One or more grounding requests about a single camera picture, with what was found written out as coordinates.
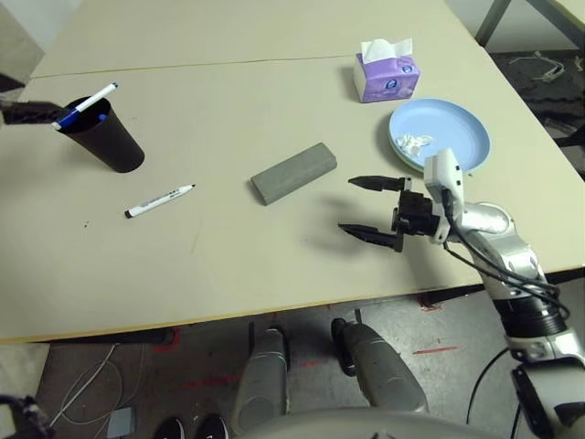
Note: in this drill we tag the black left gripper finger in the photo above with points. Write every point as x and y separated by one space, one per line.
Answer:
32 108
27 119

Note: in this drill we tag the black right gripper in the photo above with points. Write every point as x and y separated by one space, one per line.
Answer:
413 212

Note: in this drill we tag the white pen blue cap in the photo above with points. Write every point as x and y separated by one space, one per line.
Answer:
91 99

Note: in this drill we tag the white tissue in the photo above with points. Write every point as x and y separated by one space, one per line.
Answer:
413 142

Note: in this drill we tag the grey glasses case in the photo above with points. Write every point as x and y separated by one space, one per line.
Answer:
292 174

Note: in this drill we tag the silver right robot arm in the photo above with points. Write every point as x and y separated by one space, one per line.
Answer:
503 238

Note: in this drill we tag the light green plate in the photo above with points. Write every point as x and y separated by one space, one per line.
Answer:
404 159

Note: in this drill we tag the black plastic cup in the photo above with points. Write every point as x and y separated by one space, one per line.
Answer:
109 142

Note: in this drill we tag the light blue plate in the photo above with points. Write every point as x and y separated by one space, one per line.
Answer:
448 123

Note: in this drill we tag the black table foot bar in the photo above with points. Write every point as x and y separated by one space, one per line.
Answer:
457 292
114 336

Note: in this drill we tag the purple tissue pack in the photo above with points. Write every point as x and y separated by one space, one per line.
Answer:
388 82

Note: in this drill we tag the white whiteboard marker black tip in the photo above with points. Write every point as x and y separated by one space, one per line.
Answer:
160 200

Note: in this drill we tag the grey robot right leg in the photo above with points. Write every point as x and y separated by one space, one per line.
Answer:
381 366

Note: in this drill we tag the grey robot leg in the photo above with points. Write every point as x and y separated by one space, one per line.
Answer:
381 366
262 370

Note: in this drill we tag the dark textured floor mat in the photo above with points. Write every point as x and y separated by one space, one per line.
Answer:
539 100

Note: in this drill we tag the grey robot left leg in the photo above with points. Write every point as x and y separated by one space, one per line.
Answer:
262 370

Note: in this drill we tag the grey robot torso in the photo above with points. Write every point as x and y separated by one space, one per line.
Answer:
365 425

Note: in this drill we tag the white safety glasses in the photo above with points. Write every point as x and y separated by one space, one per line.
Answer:
553 73

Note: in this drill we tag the black shoe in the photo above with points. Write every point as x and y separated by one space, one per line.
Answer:
169 429
210 427

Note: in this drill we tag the grey foot pedal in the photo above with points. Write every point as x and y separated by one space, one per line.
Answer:
121 423

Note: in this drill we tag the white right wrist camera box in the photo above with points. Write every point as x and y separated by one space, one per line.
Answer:
443 169

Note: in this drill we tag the neighbouring table with metal frame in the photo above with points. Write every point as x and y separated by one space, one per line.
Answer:
491 20

